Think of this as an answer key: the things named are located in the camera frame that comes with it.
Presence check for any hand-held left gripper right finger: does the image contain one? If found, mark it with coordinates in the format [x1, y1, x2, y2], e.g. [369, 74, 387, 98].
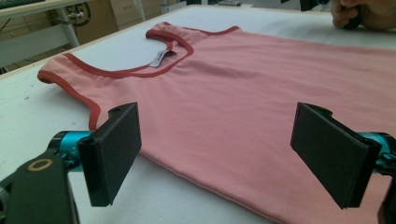
[290, 102, 383, 210]

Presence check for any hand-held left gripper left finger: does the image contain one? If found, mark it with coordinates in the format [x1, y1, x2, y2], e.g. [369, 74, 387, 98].
[77, 102, 143, 208]

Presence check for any pink tank top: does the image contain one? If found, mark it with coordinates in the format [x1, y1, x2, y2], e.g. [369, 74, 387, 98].
[36, 21, 396, 224]

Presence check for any white foam mat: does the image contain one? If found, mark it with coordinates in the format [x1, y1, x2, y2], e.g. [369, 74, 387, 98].
[0, 4, 396, 224]

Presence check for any white desk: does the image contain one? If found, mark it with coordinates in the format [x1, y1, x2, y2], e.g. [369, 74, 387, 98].
[0, 0, 92, 49]

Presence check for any cardboard box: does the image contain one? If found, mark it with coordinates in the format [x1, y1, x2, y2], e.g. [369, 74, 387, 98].
[74, 0, 126, 45]

